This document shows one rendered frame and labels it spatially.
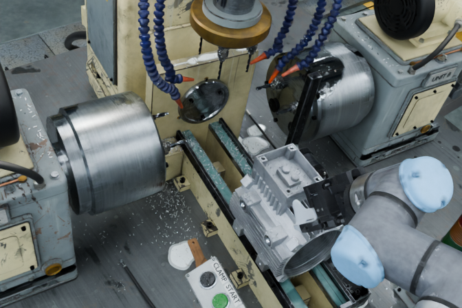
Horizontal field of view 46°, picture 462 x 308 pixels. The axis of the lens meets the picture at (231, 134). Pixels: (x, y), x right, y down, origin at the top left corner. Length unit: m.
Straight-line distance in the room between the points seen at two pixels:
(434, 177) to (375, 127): 0.84
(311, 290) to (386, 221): 0.63
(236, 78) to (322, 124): 0.26
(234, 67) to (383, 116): 0.44
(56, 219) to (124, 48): 0.47
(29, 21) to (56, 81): 1.67
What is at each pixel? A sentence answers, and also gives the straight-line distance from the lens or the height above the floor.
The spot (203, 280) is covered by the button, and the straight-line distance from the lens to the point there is 1.07.
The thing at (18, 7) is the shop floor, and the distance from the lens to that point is 3.61.
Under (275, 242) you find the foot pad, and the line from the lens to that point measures 1.14.
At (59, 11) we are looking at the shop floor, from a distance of 3.56.
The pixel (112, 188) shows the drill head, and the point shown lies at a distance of 1.18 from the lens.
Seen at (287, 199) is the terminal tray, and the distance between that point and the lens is 1.13.
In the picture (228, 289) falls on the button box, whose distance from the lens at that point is 1.06.
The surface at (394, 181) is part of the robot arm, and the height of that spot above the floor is 1.46.
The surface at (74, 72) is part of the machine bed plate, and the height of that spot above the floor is 0.80.
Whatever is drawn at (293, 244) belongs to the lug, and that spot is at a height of 1.09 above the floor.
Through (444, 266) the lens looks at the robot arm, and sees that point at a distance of 0.72.
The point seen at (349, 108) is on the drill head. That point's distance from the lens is 1.46.
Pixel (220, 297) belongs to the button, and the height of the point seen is 1.07.
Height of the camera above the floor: 2.00
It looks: 45 degrees down
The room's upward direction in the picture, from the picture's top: 12 degrees clockwise
